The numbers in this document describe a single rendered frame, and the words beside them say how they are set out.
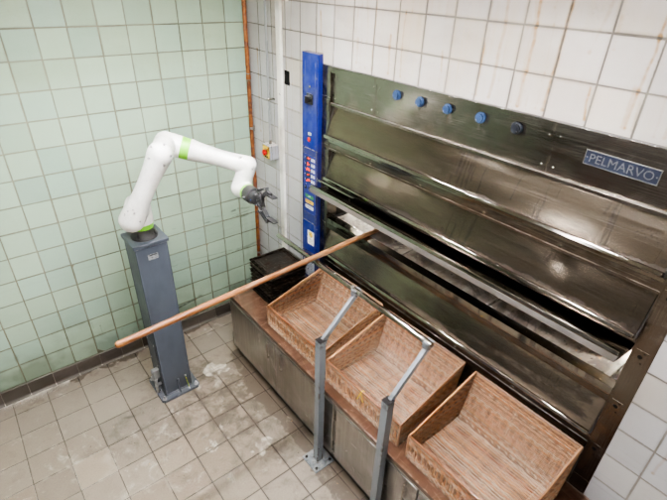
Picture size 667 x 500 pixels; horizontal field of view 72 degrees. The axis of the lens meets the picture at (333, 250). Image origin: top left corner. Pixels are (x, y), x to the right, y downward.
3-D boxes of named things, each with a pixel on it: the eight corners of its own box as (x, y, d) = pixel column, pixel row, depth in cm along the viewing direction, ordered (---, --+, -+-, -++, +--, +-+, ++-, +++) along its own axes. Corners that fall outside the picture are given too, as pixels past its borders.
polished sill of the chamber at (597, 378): (333, 220, 303) (333, 214, 301) (615, 389, 185) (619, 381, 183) (327, 222, 300) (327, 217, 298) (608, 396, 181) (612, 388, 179)
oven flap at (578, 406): (325, 252, 310) (333, 224, 304) (590, 432, 192) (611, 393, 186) (321, 252, 307) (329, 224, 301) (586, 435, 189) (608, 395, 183)
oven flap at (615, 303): (327, 180, 284) (336, 148, 278) (634, 337, 166) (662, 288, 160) (322, 179, 281) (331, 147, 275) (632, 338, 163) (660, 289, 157)
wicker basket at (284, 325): (324, 296, 325) (325, 263, 311) (381, 338, 289) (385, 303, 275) (266, 323, 298) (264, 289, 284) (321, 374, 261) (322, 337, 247)
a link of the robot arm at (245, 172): (188, 158, 252) (186, 162, 242) (193, 138, 248) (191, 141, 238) (253, 176, 262) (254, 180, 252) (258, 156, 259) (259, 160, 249)
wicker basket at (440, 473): (466, 406, 246) (475, 368, 231) (568, 485, 208) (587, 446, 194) (402, 455, 219) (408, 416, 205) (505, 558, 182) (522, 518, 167)
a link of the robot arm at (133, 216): (111, 230, 238) (149, 141, 217) (119, 216, 251) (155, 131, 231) (137, 240, 242) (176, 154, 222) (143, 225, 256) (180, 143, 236)
